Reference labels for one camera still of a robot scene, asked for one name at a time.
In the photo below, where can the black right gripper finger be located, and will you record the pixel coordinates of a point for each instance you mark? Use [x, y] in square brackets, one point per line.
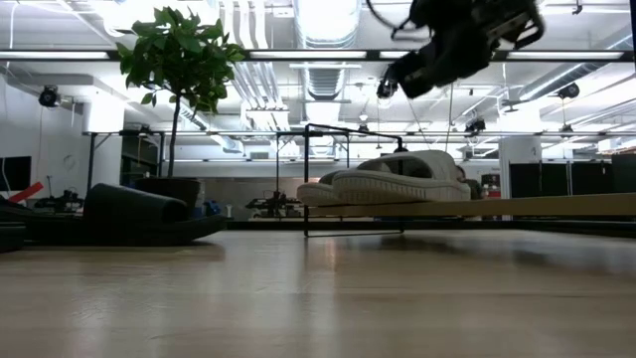
[420, 74]

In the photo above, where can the grey slide sandal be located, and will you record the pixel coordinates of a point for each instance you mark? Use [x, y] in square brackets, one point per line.
[397, 186]
[315, 194]

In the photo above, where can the black slide sandal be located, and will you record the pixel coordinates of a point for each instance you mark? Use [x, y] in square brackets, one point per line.
[129, 209]
[10, 238]

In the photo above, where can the black hanging spotlight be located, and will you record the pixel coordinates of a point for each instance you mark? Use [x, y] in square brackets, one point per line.
[385, 89]
[476, 126]

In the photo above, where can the person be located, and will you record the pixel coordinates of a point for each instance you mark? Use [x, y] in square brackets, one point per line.
[472, 188]

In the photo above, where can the black partition panels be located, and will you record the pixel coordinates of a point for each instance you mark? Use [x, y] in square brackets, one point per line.
[556, 178]

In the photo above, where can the small black machine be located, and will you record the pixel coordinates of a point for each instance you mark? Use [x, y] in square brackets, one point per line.
[273, 205]

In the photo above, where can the green leafy plant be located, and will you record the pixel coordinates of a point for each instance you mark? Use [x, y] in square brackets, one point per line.
[184, 54]

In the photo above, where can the black overhead beam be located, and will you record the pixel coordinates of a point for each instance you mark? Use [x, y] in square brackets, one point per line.
[174, 55]

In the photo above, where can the blue object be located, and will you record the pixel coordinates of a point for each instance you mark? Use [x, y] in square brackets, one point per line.
[212, 209]

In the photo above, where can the black plant pot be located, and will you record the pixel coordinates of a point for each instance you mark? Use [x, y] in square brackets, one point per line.
[174, 189]

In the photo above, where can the black background rack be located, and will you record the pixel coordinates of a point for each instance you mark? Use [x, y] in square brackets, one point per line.
[139, 154]

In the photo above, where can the black bench machine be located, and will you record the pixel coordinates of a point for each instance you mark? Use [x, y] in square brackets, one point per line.
[59, 201]

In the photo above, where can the red stick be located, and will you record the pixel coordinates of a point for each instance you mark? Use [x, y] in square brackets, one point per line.
[27, 191]

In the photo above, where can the silver ceiling duct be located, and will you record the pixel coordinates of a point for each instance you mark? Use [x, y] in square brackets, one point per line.
[325, 30]

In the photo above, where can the black ceiling camera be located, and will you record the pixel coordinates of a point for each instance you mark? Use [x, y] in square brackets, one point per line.
[569, 90]
[48, 97]

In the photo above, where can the wooden shelf with black frame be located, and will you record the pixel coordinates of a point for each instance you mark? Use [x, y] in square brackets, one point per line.
[522, 205]

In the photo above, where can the black wall monitor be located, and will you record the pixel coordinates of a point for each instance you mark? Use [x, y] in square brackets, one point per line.
[15, 174]

